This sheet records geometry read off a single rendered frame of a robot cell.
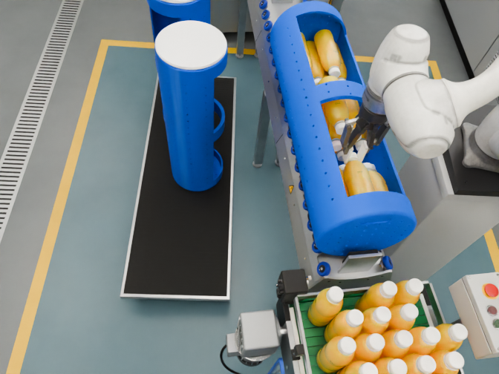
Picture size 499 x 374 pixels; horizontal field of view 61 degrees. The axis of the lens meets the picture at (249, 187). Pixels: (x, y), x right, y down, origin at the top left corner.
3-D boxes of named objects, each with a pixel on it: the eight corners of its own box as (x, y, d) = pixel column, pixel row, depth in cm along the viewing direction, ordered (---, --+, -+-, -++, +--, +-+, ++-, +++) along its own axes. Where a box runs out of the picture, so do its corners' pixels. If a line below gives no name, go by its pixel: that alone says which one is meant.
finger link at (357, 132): (371, 125, 108) (367, 125, 108) (351, 151, 117) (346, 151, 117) (367, 113, 110) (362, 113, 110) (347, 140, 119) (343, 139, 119)
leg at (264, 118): (261, 160, 264) (273, 87, 211) (262, 168, 261) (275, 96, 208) (252, 160, 264) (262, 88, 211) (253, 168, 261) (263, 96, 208)
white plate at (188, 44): (172, 76, 153) (172, 79, 154) (239, 55, 162) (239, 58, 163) (143, 30, 165) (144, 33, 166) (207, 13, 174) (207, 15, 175)
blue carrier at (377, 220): (335, 58, 177) (349, -3, 153) (399, 251, 132) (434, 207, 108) (267, 64, 175) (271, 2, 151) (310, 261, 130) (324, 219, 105)
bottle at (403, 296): (404, 307, 128) (431, 288, 112) (391, 323, 125) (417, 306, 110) (385, 291, 131) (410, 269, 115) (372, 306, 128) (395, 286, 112)
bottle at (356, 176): (353, 223, 117) (337, 168, 127) (378, 220, 118) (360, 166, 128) (359, 211, 111) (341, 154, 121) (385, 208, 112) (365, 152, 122)
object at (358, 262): (366, 263, 132) (380, 247, 122) (368, 271, 131) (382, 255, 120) (336, 266, 131) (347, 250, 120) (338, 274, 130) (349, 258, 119)
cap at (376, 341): (369, 352, 103) (371, 351, 101) (364, 336, 105) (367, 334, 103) (384, 349, 103) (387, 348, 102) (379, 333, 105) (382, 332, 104)
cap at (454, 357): (462, 369, 102) (466, 368, 101) (447, 370, 102) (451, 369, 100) (457, 352, 104) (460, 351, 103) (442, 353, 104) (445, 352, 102)
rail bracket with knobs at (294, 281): (304, 279, 131) (310, 267, 122) (308, 302, 127) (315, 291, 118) (272, 282, 130) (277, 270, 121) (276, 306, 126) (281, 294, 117)
